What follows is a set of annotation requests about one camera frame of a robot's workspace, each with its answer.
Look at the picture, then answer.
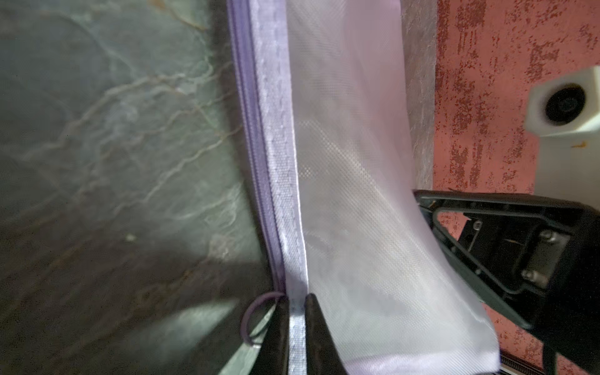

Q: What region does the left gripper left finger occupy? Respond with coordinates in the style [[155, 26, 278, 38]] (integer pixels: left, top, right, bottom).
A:
[[249, 295, 290, 375]]

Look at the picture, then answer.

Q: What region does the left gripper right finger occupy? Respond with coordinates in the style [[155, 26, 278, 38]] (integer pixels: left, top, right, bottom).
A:
[[305, 294, 348, 375]]

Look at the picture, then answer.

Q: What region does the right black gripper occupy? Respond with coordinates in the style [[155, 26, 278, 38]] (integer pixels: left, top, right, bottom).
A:
[[415, 191, 599, 374]]

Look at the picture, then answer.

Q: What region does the purple mesh pouch centre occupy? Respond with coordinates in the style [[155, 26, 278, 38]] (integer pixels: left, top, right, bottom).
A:
[[227, 1, 500, 374]]

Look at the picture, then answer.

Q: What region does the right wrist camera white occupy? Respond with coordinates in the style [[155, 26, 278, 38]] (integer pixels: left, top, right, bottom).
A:
[[523, 66, 599, 209]]

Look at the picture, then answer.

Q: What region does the aluminium front rail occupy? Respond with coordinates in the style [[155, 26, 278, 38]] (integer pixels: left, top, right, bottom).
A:
[[496, 352, 545, 375]]

